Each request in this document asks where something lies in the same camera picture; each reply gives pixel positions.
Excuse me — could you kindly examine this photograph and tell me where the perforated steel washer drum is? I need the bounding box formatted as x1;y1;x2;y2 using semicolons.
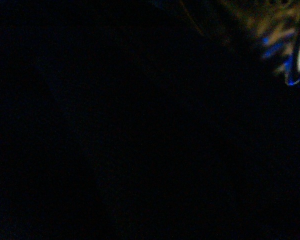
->
179;0;300;86

